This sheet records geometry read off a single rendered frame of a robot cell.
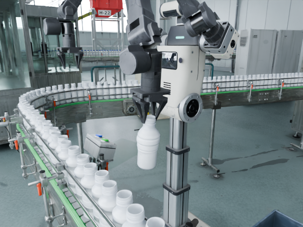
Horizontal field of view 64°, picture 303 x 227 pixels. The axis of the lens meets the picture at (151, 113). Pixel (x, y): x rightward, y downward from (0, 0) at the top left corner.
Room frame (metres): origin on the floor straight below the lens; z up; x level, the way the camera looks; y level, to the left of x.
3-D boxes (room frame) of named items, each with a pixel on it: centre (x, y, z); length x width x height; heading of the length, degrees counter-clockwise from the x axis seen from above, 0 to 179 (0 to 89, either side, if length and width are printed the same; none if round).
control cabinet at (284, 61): (6.70, -3.52, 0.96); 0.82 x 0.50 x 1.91; 109
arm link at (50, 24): (1.13, 0.41, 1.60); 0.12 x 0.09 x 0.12; 127
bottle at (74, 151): (0.75, 0.26, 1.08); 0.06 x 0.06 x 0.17
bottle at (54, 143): (0.89, 0.38, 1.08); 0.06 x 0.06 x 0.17
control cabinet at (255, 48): (6.41, -2.67, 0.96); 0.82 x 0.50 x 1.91; 109
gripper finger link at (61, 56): (1.15, 0.40, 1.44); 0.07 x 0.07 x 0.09; 37
